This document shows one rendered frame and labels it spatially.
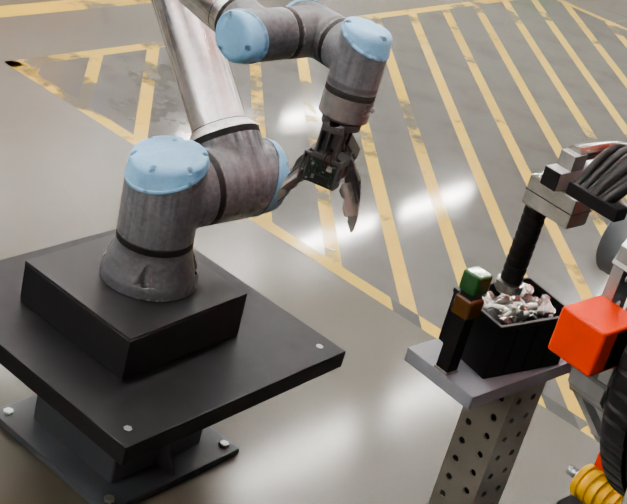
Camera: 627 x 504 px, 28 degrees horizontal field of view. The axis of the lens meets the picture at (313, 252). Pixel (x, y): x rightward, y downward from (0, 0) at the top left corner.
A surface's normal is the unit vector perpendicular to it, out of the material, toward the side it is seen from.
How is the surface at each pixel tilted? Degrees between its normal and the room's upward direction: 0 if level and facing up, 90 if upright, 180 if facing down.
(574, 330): 90
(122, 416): 0
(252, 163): 43
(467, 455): 90
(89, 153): 0
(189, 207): 89
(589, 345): 90
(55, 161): 0
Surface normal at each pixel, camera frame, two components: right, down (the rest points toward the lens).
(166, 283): 0.48, 0.19
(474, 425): -0.73, 0.15
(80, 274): 0.21, -0.86
